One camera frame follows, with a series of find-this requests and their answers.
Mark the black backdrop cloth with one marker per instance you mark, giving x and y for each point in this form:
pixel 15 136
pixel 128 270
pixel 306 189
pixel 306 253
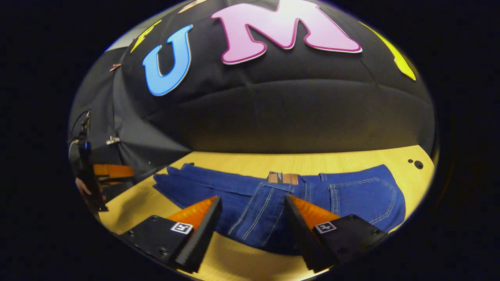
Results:
pixel 273 101

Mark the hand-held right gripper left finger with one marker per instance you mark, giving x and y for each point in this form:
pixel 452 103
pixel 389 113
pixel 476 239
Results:
pixel 201 234

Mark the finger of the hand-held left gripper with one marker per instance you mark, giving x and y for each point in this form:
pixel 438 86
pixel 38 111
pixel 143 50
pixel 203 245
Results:
pixel 115 171

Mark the small copper cloth clip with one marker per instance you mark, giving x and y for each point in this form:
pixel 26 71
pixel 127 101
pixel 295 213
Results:
pixel 115 66

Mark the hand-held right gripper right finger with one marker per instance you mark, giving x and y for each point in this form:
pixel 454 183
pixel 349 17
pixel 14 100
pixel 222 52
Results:
pixel 302 234

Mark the blue denim jeans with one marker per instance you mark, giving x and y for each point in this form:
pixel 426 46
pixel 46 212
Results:
pixel 351 195

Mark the small white cloth clip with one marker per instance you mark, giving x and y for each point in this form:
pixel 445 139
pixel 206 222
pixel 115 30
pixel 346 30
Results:
pixel 113 139

